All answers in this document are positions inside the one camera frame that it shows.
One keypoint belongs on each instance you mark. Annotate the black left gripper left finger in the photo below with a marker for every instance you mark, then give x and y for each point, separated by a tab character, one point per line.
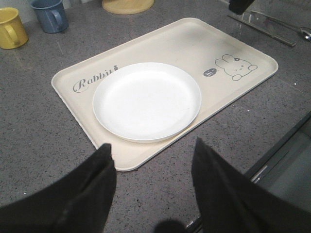
78	203

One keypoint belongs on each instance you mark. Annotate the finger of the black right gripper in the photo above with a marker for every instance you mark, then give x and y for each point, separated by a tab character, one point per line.
239	6

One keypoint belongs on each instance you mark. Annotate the wooden mug tree stand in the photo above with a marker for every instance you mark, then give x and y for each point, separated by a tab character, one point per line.
127	7

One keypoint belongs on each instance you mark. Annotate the blue mug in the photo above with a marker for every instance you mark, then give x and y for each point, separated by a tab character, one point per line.
51	15

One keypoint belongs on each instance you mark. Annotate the silver metal spoon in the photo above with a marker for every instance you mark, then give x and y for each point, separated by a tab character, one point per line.
305	32

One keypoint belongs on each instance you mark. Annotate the white round plate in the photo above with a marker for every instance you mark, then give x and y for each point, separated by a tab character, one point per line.
147	102

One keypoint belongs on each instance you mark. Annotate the cream rabbit serving tray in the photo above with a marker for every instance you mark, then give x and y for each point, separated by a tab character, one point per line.
223	67

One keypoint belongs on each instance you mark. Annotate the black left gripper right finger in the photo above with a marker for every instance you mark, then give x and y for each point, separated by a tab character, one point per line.
230	203

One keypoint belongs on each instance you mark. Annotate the yellow mug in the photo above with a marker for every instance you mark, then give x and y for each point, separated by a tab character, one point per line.
12	31

